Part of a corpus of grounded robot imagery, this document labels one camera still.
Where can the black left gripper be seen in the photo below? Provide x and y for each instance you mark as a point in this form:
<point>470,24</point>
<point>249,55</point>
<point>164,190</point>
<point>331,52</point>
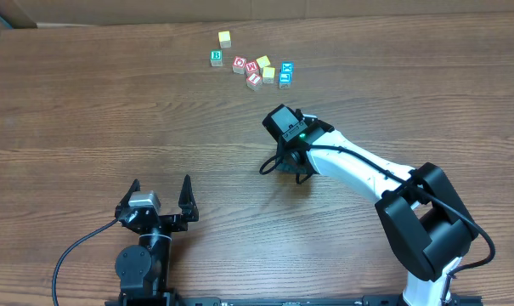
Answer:
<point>178,221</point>

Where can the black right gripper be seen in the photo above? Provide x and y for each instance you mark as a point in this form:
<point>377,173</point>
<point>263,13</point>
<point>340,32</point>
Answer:
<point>285,163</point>

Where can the yellow wooden block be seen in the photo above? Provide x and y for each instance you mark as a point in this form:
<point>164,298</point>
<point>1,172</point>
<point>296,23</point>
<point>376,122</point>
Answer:
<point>268,74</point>
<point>224,39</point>
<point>262,62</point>

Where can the red M wooden block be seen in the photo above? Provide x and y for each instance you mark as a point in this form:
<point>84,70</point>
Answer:
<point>251,67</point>

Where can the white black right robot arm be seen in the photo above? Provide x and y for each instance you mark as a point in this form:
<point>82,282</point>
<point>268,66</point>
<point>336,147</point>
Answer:
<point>426,223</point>

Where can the red I wooden block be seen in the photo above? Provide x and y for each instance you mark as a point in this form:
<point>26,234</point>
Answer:
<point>254,81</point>

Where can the red O wooden block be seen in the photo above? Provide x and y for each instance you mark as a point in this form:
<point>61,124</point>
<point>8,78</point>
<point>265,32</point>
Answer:
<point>239,64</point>

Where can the green B wooden block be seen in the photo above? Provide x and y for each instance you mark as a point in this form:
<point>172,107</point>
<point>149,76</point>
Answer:
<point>216,58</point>

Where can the yellow top wooden block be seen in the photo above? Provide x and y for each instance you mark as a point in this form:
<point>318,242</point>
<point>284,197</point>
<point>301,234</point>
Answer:
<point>224,39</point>

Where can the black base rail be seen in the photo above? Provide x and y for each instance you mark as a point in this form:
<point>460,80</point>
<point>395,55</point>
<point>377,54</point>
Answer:
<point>369,300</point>

